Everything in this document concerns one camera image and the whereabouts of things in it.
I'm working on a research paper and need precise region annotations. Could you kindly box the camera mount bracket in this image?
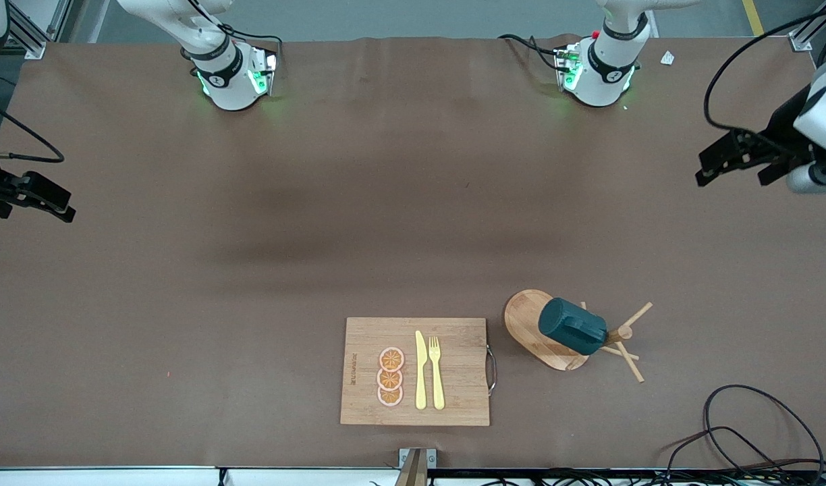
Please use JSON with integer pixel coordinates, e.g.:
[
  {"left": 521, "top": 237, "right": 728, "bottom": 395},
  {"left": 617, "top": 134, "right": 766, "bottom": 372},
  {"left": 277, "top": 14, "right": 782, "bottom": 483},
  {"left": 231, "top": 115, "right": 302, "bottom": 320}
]
[{"left": 394, "top": 448, "right": 437, "bottom": 486}]

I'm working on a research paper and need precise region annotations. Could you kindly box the brown table mat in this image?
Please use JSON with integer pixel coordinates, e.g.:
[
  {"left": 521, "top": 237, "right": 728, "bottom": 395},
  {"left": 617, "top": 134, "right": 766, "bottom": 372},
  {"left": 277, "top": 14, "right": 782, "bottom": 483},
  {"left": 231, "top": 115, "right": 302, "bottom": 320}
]
[{"left": 0, "top": 35, "right": 826, "bottom": 470}]

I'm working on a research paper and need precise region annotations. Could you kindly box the black base cable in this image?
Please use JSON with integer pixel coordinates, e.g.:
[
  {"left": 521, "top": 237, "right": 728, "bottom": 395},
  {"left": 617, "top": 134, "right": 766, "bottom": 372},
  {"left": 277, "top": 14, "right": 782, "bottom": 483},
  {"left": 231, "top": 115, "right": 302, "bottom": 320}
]
[
  {"left": 225, "top": 28, "right": 283, "bottom": 72},
  {"left": 498, "top": 34, "right": 566, "bottom": 72}
]

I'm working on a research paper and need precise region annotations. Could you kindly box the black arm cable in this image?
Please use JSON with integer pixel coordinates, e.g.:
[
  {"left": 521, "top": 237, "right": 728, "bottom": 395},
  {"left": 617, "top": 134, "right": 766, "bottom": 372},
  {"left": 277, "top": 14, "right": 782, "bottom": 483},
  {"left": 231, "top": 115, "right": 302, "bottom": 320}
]
[
  {"left": 703, "top": 3, "right": 826, "bottom": 146},
  {"left": 0, "top": 94, "right": 65, "bottom": 164}
]

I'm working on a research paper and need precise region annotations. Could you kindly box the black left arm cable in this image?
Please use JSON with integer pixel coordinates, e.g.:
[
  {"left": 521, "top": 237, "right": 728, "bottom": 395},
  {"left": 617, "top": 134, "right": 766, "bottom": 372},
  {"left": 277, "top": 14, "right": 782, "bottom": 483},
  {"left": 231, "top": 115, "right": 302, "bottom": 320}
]
[{"left": 703, "top": 3, "right": 826, "bottom": 146}]

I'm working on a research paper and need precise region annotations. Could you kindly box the aluminium frame post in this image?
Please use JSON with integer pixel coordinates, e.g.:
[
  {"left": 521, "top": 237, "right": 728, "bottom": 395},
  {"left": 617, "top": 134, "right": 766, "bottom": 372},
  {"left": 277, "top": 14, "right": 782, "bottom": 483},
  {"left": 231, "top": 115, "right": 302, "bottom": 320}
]
[
  {"left": 790, "top": 0, "right": 826, "bottom": 52},
  {"left": 5, "top": 0, "right": 73, "bottom": 60}
]

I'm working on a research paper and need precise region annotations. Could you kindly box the black left base cable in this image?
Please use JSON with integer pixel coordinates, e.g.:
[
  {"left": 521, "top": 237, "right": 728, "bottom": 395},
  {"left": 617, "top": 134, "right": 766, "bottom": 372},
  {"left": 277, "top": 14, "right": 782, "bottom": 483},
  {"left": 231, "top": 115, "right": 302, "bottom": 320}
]
[{"left": 498, "top": 34, "right": 566, "bottom": 72}]

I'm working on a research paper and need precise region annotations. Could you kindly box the wooden mug rack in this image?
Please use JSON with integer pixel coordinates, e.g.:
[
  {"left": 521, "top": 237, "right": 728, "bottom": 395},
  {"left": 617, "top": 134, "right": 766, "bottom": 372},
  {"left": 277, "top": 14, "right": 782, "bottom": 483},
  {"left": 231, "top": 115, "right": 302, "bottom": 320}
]
[{"left": 503, "top": 289, "right": 654, "bottom": 384}]

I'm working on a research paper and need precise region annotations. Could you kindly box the dark green mug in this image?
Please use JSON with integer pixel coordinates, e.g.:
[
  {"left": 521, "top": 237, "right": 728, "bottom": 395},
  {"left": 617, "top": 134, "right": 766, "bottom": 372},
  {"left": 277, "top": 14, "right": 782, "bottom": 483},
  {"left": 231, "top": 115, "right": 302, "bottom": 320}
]
[{"left": 538, "top": 298, "right": 608, "bottom": 356}]

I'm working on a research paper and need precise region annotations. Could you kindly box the yellow plastic knife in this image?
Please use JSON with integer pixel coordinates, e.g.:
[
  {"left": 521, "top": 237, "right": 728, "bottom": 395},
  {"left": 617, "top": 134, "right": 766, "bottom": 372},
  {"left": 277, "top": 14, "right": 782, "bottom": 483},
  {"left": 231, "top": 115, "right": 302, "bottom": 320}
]
[{"left": 414, "top": 330, "right": 429, "bottom": 410}]

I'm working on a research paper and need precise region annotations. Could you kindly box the bamboo cutting board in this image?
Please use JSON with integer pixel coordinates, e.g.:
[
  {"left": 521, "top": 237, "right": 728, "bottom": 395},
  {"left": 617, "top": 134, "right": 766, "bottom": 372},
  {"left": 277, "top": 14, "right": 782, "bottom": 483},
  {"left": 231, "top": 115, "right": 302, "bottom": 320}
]
[{"left": 339, "top": 317, "right": 498, "bottom": 427}]

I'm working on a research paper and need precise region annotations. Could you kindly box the black looped floor cable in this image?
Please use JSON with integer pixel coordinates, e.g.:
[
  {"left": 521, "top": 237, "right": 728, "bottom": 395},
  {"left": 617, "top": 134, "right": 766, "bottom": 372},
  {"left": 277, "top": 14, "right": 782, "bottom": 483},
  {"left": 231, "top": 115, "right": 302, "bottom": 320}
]
[{"left": 703, "top": 385, "right": 825, "bottom": 477}]

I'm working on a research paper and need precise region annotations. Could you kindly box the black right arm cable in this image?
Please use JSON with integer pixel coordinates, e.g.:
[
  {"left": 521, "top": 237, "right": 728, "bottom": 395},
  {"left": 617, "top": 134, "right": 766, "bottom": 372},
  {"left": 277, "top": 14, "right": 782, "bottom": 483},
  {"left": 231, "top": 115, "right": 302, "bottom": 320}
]
[{"left": 0, "top": 94, "right": 65, "bottom": 164}]

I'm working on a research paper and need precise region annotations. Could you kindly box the black right base cable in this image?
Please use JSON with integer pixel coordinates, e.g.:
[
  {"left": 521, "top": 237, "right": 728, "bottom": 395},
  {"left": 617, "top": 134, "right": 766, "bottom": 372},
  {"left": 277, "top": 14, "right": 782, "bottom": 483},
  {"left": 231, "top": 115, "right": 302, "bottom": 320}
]
[{"left": 225, "top": 28, "right": 283, "bottom": 72}]

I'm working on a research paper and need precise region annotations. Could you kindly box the yellow plastic fork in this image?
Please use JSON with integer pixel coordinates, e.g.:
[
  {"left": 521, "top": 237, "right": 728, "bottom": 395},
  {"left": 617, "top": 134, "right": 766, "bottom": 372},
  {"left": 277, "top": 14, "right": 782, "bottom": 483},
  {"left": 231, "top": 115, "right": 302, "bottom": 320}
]
[{"left": 429, "top": 336, "right": 446, "bottom": 411}]

